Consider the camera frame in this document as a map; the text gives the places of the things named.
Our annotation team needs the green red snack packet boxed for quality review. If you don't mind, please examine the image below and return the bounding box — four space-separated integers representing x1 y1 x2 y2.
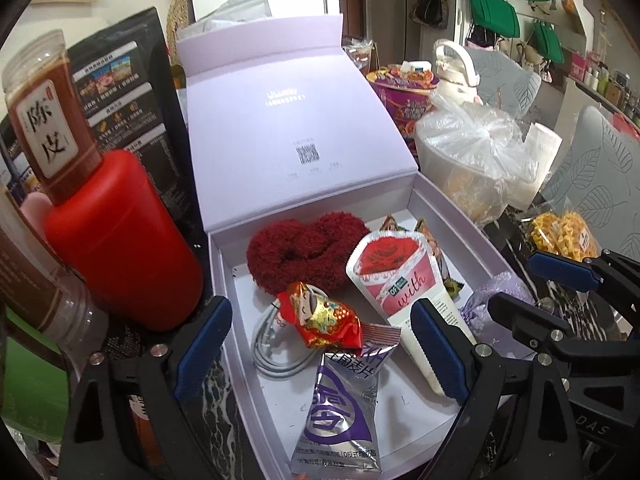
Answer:
380 214 467 302

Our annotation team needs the cream lotion tube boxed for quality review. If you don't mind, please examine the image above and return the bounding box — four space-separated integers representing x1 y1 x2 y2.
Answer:
409 298 474 405

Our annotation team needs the pink rose mask sachet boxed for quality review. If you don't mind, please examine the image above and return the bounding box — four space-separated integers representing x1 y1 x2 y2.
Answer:
346 231 457 321

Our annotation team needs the silver purple snack packet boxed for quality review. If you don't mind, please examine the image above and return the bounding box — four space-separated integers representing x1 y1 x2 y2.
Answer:
290 323 401 479

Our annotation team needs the red gold candy packet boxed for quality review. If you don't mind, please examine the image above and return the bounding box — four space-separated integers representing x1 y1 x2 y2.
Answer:
277 282 362 352

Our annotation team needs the white usb cable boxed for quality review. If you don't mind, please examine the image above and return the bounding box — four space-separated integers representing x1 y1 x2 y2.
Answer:
250 284 321 380

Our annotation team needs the dark red fluffy scrunchie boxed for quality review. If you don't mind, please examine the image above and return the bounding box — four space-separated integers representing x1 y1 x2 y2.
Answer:
246 211 370 296

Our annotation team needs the bag of fried snacks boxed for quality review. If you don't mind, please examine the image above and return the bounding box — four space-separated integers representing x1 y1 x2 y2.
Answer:
530 210 599 262

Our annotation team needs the green label black-lid jar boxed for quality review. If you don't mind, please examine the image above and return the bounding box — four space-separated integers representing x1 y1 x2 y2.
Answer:
1 311 70 444

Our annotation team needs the grey leaf-pattern chair near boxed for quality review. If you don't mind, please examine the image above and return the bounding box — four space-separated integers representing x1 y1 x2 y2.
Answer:
541 106 640 260

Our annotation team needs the grey leaf-pattern chair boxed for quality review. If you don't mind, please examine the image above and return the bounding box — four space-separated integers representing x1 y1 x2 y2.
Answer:
541 106 640 260
465 47 541 119

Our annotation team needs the bowl in clear plastic bag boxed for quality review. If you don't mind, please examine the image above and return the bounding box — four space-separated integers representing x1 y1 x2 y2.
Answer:
414 91 537 228

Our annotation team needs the red plastic bottle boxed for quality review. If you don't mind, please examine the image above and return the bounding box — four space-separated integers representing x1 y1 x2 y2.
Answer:
44 150 203 332

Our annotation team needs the grey leaf-pattern chair far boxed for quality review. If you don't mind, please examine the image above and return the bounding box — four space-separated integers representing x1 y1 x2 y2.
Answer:
465 47 541 119

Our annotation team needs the open lavender gift box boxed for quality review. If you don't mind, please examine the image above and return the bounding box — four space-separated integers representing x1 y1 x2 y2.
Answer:
176 13 516 480

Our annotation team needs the green tote bag right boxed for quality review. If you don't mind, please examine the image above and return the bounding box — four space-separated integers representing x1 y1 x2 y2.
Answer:
532 21 564 64

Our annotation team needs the purple instant noodle bowl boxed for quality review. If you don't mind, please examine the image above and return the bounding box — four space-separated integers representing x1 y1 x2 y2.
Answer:
366 61 439 157

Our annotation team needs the green tote bag left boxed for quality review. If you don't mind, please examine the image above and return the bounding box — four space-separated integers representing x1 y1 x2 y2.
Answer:
469 0 521 38

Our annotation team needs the jar with chenpi label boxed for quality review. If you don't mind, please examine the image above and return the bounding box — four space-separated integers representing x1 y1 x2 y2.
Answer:
2 29 102 205

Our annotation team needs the black hanging handbag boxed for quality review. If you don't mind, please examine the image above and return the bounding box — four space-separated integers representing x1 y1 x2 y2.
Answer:
411 0 448 29

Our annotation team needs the black printed snack bag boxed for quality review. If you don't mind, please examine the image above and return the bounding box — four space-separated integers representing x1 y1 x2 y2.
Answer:
0 6 196 231

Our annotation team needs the white kettle with handle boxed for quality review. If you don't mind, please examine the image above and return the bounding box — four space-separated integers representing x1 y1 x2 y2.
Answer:
433 39 483 104

